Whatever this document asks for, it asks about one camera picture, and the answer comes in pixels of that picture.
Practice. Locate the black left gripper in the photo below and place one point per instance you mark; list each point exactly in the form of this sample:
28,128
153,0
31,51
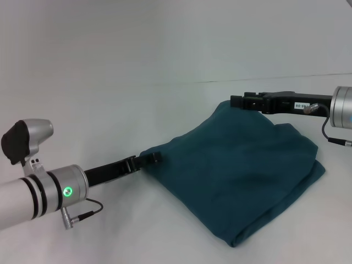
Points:
107,171

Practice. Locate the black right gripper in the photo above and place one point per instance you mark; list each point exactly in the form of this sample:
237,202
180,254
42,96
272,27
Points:
297,103

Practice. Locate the teal blue shirt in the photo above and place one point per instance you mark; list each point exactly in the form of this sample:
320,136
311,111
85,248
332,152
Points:
233,170

